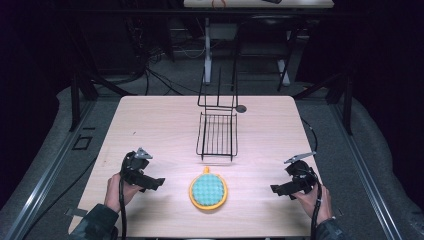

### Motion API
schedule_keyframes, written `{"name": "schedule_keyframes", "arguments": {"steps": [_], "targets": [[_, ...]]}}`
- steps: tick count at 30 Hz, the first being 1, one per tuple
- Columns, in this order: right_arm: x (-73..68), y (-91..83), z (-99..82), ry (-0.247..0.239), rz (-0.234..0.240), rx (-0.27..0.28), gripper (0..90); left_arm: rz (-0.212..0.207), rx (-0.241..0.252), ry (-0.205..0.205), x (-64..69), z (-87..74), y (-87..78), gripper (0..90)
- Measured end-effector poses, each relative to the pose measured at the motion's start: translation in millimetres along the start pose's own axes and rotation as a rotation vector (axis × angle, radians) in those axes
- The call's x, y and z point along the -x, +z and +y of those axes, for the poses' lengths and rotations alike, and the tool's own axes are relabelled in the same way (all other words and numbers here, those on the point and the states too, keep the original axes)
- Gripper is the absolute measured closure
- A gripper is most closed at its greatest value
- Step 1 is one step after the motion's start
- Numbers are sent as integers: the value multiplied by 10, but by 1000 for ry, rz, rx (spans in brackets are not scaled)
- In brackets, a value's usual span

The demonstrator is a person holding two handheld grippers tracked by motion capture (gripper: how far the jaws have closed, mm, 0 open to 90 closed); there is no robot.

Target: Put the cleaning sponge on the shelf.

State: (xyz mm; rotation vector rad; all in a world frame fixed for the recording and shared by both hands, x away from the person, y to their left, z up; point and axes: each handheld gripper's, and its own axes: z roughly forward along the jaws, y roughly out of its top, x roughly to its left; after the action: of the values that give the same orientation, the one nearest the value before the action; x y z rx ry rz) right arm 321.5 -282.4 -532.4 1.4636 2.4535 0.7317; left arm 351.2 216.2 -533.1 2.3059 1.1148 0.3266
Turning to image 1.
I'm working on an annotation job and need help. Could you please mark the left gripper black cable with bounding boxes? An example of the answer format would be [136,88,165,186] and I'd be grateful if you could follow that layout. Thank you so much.
[118,159,129,240]

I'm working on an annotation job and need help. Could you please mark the black cable on floor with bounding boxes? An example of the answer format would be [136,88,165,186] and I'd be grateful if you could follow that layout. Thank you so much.
[300,117,319,153]

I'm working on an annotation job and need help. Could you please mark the round yellow teal pot holder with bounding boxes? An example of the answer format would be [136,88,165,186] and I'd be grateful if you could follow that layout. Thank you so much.
[188,166,229,212]

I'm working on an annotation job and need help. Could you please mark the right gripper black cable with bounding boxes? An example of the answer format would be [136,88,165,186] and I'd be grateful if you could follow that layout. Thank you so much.
[309,181,324,240]

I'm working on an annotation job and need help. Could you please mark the white table with metal legs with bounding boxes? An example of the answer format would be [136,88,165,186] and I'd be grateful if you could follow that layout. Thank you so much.
[183,0,335,85]

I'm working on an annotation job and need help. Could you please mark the grey tape piece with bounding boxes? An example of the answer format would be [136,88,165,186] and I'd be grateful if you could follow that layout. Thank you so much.
[64,207,88,218]

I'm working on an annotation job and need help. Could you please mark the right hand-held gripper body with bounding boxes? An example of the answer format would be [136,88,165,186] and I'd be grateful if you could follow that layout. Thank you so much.
[283,151,318,196]

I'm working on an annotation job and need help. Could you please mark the person's right hand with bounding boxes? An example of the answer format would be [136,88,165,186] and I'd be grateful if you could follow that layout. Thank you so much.
[292,184,334,226]

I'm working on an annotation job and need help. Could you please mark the person's left hand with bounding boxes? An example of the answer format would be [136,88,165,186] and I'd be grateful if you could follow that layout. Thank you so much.
[103,172,144,214]

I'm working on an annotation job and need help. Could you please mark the black metal stand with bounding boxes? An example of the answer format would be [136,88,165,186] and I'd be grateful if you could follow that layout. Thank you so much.
[293,71,355,136]
[68,19,138,133]

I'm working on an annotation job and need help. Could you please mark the black chair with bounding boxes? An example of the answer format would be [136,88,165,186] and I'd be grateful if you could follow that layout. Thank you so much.
[231,13,303,93]

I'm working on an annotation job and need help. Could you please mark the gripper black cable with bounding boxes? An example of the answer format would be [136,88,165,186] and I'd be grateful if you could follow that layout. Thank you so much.
[118,159,129,240]
[309,181,324,240]

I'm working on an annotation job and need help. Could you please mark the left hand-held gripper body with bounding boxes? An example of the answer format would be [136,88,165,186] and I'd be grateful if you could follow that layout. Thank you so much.
[120,147,154,187]

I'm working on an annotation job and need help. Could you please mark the black wire rack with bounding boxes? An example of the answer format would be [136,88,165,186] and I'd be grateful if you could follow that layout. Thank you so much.
[195,65,248,163]

